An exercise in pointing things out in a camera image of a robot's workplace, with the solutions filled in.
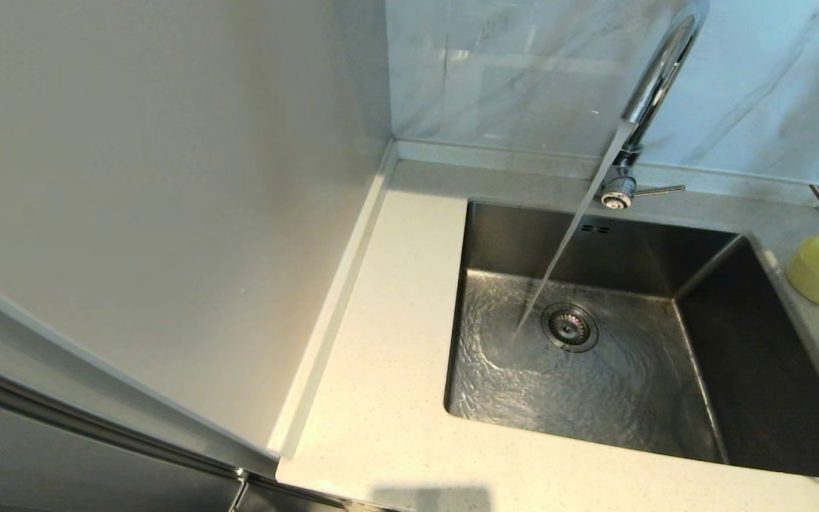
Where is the chrome gooseneck faucet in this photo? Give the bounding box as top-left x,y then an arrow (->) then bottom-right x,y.
598,0 -> 709,211

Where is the stainless steel sink basin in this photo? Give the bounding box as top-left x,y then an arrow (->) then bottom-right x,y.
444,199 -> 819,479

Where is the water stream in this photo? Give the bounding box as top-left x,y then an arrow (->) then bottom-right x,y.
515,121 -> 638,335

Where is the round metal drain strainer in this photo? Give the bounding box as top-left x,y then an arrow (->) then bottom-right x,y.
541,303 -> 599,353

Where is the chrome bar door handle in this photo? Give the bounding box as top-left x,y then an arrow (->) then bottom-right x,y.
0,345 -> 350,512

